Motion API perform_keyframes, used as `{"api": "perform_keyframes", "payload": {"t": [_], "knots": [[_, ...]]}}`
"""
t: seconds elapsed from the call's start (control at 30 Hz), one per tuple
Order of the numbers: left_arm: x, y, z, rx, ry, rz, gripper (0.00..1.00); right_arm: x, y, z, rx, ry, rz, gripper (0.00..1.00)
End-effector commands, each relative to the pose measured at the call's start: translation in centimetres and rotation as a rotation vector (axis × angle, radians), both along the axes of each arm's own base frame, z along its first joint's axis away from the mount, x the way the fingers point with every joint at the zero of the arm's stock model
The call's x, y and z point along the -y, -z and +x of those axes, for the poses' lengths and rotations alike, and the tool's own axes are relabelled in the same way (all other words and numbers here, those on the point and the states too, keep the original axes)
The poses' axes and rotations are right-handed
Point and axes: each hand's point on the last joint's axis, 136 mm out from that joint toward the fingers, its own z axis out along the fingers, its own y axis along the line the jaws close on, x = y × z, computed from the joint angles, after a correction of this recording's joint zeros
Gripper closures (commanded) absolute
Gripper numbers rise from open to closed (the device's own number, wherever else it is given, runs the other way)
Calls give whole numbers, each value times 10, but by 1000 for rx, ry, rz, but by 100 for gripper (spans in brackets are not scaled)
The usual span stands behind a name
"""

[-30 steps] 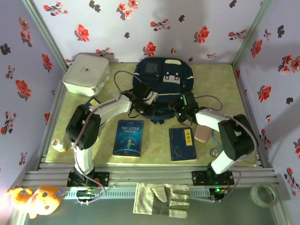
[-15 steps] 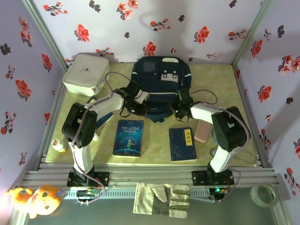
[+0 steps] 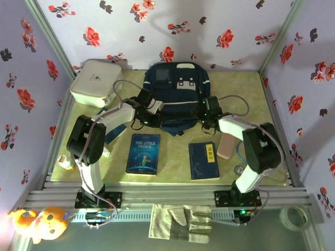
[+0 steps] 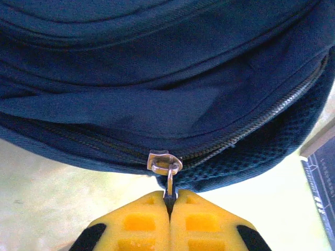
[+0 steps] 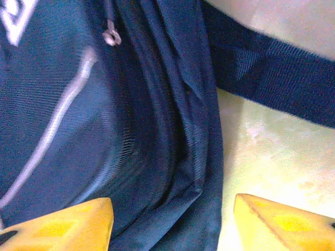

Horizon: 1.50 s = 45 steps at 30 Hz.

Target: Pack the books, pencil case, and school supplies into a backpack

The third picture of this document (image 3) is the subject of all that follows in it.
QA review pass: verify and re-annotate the navy blue backpack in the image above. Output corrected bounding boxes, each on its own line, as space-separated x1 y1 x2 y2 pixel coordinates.
142 62 212 137

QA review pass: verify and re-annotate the Little Prince blue book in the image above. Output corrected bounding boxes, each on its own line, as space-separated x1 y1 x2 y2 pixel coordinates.
125 133 161 176

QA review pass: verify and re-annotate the pink pencil case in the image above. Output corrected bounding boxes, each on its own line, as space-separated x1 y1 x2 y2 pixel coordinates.
217 133 238 160

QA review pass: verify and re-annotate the blue book yellow spine label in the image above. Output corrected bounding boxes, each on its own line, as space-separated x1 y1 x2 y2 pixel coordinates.
188 142 221 181

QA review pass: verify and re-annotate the white fabric zip case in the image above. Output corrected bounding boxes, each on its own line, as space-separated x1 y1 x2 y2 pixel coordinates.
69 60 124 108

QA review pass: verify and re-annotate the white glue bottle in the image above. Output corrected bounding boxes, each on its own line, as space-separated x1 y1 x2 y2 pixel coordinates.
57 154 77 172

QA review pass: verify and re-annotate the grey work glove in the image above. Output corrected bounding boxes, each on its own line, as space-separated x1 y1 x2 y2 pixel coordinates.
148 203 213 244

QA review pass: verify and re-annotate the small circuit board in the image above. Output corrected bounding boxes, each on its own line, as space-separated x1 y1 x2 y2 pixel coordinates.
85 211 112 222
235 208 256 219

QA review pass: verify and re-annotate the clear tape roll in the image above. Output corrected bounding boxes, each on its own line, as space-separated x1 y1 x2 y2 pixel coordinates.
278 204 312 232

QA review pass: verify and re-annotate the orange plush toy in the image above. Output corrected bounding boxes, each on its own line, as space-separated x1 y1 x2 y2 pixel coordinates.
7 206 70 244

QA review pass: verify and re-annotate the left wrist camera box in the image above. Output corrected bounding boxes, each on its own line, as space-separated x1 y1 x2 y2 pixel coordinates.
150 100 164 113

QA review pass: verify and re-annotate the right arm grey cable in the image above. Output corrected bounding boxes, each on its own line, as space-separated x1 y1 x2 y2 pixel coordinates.
218 94 286 227

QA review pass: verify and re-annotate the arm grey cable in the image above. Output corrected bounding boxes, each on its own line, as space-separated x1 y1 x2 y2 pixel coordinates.
75 79 143 230
218 94 286 227

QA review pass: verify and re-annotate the left arm grey cable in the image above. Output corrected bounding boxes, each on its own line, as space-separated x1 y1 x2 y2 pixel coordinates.
75 79 143 230

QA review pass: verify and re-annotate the light blue ring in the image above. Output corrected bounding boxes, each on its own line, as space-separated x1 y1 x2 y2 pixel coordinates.
236 141 248 164

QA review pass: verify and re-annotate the aluminium side rail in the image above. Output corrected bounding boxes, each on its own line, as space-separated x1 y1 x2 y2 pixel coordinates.
41 75 76 189
259 72 302 188

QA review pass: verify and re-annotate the aluminium front rail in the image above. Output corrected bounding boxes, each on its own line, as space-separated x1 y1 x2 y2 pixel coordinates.
25 180 324 210

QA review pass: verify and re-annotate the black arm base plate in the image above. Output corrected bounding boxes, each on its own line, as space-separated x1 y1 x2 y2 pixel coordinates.
74 190 124 209
214 190 262 209

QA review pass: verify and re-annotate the aluminium corner post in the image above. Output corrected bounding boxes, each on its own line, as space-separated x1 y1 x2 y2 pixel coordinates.
258 0 307 75
24 0 77 81

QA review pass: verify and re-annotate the white slotted cable duct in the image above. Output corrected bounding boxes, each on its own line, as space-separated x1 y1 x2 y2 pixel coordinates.
69 209 236 224

